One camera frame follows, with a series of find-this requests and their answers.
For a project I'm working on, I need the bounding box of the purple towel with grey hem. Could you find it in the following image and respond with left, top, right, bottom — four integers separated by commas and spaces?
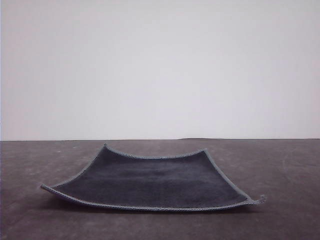
39, 142, 268, 213

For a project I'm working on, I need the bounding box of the grey table cloth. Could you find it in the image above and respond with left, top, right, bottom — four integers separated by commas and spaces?
0, 137, 320, 240

